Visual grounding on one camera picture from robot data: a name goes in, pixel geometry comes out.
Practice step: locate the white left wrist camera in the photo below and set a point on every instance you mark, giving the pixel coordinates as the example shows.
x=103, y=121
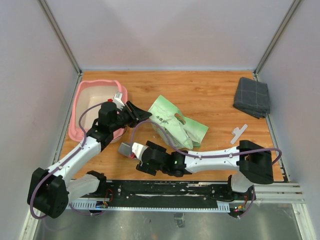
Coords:
x=117, y=99

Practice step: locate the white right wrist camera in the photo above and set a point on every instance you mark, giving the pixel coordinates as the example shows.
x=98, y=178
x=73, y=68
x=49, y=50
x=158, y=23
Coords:
x=137, y=150

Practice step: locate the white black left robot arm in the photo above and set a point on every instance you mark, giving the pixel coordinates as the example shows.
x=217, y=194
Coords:
x=53, y=188

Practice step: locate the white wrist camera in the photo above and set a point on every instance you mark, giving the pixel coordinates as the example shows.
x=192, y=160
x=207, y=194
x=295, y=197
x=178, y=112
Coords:
x=117, y=99
x=137, y=150

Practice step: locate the folded dark grey cloth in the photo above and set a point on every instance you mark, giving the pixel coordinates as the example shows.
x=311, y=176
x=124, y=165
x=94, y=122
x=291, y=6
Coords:
x=252, y=98

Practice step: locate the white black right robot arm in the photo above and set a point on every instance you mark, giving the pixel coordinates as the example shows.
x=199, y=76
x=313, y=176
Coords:
x=251, y=162

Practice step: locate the white plastic bag clip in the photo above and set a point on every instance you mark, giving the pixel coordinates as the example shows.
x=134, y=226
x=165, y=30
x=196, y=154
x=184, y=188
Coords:
x=237, y=132

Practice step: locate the grey metal scoop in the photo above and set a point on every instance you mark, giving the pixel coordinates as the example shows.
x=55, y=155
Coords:
x=125, y=150

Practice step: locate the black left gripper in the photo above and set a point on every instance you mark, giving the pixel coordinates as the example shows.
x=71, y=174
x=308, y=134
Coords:
x=136, y=114

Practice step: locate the green cat litter bag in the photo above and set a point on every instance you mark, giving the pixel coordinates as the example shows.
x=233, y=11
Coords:
x=183, y=132

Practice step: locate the pink litter box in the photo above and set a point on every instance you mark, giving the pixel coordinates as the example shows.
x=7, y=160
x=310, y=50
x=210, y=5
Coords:
x=85, y=107

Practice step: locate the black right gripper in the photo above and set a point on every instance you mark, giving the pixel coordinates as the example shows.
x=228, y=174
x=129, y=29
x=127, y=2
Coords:
x=146, y=168

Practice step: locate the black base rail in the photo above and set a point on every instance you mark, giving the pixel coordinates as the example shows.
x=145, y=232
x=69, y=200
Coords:
x=166, y=194

